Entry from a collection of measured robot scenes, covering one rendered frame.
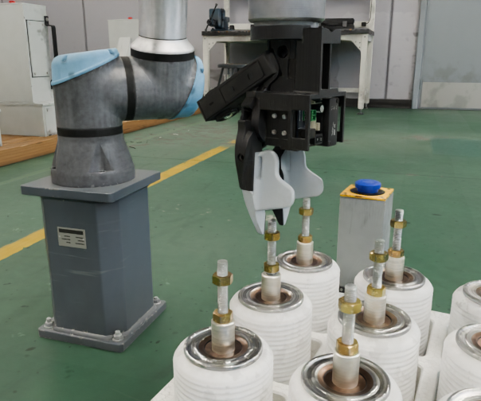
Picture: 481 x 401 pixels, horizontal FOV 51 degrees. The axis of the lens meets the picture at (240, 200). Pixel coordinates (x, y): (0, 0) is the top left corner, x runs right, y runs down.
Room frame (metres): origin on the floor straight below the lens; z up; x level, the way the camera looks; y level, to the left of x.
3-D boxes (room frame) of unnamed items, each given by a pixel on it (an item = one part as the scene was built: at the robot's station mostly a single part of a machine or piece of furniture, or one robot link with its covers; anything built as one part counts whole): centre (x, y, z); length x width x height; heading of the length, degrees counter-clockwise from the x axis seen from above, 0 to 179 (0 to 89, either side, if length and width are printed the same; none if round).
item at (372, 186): (0.78, -0.20, 0.32); 0.04 x 0.04 x 0.02
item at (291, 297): (0.54, -0.04, 0.25); 0.08 x 0.08 x 0.01
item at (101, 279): (0.93, 0.27, 0.15); 0.19 x 0.19 x 0.30; 72
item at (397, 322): (0.49, -0.14, 0.25); 0.08 x 0.08 x 0.01
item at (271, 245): (0.54, -0.04, 0.31); 0.01 x 0.01 x 0.08
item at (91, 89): (0.94, 0.27, 0.47); 0.13 x 0.12 x 0.14; 113
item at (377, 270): (0.49, -0.14, 0.30); 0.01 x 0.01 x 0.08
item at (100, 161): (0.93, 0.27, 0.35); 0.15 x 0.15 x 0.10
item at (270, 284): (0.54, -0.04, 0.26); 0.02 x 0.02 x 0.03
